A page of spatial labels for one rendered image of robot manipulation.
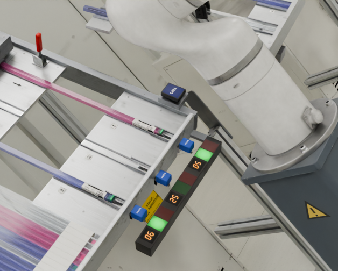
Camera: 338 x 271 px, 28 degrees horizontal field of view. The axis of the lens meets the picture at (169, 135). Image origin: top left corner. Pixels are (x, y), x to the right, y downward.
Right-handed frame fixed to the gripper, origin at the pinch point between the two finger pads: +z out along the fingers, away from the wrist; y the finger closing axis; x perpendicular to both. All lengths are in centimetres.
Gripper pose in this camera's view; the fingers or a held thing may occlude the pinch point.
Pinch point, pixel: (202, 9)
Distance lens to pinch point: 178.9
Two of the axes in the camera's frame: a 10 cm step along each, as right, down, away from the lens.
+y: 4.2, -6.5, 6.3
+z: 1.8, 7.4, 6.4
